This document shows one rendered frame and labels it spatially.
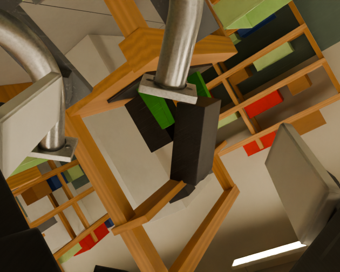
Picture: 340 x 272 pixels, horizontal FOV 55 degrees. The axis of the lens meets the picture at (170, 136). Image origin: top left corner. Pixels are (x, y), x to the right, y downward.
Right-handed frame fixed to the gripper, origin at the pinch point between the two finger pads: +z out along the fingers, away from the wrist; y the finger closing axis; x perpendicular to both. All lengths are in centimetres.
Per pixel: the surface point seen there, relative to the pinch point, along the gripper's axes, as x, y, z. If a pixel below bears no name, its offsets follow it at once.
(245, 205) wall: -366, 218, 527
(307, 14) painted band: 1, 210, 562
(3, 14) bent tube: 1.3, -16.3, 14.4
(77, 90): -6.5, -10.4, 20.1
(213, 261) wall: -528, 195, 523
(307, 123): -152, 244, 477
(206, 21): 4.4, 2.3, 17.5
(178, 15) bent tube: 4.8, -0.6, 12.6
